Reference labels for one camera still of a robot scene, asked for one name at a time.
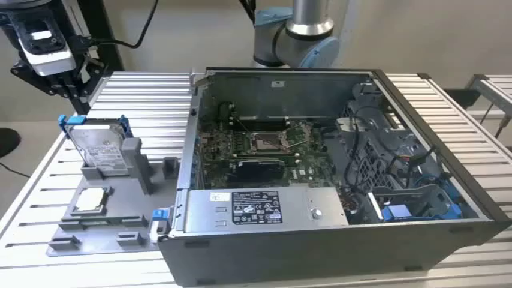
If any hard disk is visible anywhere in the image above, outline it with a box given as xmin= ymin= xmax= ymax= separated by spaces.
xmin=57 ymin=115 xmax=134 ymax=178

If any grey metal disk bay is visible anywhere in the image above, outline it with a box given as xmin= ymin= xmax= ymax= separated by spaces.
xmin=322 ymin=98 xmax=466 ymax=224

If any black upright pole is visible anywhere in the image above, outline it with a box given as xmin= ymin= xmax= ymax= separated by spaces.
xmin=53 ymin=0 xmax=122 ymax=71

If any black round chair base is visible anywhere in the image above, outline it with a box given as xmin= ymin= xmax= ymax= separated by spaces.
xmin=0 ymin=127 xmax=22 ymax=158

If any silver CPU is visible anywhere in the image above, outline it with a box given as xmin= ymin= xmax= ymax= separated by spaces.
xmin=74 ymin=188 xmax=109 ymax=211

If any grey parts rack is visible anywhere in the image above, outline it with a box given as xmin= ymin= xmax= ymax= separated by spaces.
xmin=45 ymin=137 xmax=181 ymax=257

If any blue case latch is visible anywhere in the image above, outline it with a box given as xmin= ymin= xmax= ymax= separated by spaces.
xmin=150 ymin=209 xmax=172 ymax=241

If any CPU socket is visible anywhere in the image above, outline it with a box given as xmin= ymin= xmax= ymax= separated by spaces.
xmin=249 ymin=130 xmax=286 ymax=154

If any black graphics card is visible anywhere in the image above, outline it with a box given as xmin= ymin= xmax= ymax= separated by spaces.
xmin=234 ymin=160 xmax=286 ymax=184

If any green motherboard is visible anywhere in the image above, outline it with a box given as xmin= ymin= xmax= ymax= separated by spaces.
xmin=197 ymin=119 xmax=345 ymax=190

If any silver power supply unit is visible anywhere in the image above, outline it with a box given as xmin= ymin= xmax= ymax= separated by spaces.
xmin=182 ymin=187 xmax=349 ymax=235

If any open black PC case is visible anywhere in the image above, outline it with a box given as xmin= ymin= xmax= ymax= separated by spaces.
xmin=157 ymin=67 xmax=506 ymax=287

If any black block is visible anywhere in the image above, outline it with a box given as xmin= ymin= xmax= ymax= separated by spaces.
xmin=441 ymin=88 xmax=481 ymax=110

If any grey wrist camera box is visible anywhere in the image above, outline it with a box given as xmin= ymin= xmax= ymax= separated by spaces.
xmin=14 ymin=11 xmax=77 ymax=76

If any black camera cable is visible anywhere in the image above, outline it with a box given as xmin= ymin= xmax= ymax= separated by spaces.
xmin=73 ymin=0 xmax=161 ymax=50

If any black floor cable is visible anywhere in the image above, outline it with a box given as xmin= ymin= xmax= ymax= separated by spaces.
xmin=0 ymin=161 xmax=30 ymax=179

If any locking lever wire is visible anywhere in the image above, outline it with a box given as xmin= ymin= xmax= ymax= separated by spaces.
xmin=234 ymin=117 xmax=253 ymax=134

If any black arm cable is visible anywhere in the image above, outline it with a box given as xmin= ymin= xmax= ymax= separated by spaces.
xmin=238 ymin=0 xmax=257 ymax=23

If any black connector wire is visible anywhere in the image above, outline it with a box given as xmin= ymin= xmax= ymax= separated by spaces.
xmin=389 ymin=145 xmax=438 ymax=181

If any blue plastic bay bracket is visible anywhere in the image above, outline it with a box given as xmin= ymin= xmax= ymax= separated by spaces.
xmin=382 ymin=205 xmax=413 ymax=223

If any aluminium frame table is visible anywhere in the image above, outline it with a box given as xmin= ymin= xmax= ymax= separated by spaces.
xmin=465 ymin=73 xmax=512 ymax=121

